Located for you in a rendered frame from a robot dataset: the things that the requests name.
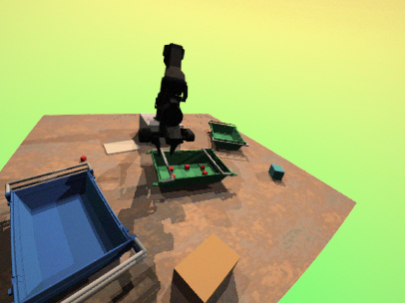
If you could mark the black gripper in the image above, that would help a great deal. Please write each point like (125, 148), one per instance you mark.
(146, 136)

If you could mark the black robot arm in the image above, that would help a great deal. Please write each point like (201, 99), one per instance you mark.
(167, 104)

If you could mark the small teal cube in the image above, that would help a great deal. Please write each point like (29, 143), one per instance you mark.
(276, 171)

